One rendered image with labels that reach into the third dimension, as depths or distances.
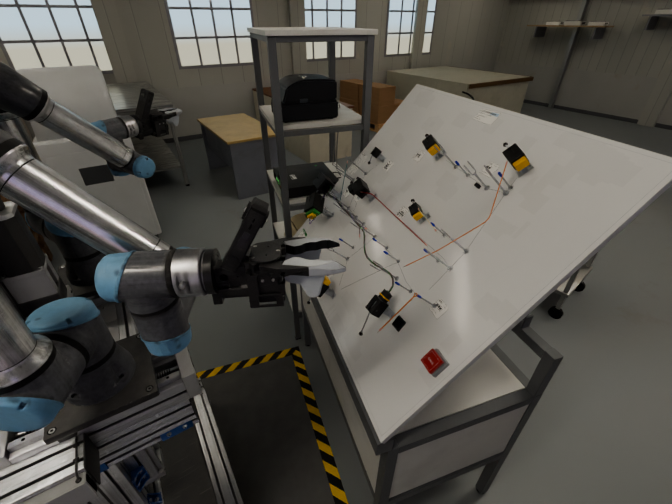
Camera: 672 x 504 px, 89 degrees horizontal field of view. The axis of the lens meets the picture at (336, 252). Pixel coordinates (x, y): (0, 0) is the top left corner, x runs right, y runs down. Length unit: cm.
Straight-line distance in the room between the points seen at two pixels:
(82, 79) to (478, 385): 356
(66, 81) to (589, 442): 436
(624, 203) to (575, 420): 171
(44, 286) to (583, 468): 240
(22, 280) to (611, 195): 145
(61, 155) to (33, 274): 259
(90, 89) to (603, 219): 355
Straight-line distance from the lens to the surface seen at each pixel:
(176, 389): 105
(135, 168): 136
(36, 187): 71
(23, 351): 78
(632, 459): 258
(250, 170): 446
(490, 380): 144
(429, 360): 103
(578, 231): 105
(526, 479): 224
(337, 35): 177
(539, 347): 135
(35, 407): 80
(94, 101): 369
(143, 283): 57
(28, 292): 114
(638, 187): 108
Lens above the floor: 189
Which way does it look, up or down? 34 degrees down
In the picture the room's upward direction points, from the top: straight up
